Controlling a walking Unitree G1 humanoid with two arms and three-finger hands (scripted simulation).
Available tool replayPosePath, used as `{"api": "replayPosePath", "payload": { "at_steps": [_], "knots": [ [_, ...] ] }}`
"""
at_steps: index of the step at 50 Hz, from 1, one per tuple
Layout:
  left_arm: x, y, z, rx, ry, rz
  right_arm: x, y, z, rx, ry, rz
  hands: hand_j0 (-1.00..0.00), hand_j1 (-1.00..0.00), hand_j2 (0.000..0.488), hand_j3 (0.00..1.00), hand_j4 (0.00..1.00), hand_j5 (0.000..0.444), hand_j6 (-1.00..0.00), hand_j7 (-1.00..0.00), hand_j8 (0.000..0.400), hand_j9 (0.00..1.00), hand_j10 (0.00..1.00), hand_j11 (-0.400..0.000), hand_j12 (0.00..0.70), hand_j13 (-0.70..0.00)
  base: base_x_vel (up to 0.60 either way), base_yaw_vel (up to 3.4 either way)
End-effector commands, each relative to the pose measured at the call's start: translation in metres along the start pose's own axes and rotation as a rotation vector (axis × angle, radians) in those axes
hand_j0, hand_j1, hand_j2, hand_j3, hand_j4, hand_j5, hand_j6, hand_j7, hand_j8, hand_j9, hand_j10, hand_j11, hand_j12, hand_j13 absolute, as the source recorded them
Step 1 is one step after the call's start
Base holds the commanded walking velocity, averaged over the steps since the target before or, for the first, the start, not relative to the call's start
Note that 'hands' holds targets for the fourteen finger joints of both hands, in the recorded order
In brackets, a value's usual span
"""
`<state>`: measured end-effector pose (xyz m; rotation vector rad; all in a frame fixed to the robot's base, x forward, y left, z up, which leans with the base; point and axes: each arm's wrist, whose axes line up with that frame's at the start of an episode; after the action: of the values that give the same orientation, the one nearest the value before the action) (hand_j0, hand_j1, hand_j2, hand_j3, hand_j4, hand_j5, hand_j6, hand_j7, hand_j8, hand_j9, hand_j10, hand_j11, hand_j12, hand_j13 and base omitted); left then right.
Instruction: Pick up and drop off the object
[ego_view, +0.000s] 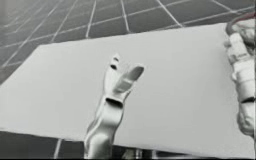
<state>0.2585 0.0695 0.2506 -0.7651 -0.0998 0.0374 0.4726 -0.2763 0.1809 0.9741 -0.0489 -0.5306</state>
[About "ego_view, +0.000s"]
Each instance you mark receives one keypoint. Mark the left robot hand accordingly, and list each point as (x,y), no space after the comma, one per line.
(116,83)

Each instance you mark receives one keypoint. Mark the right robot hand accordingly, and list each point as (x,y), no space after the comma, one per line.
(243,35)

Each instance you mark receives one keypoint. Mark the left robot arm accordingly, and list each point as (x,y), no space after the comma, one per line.
(103,130)

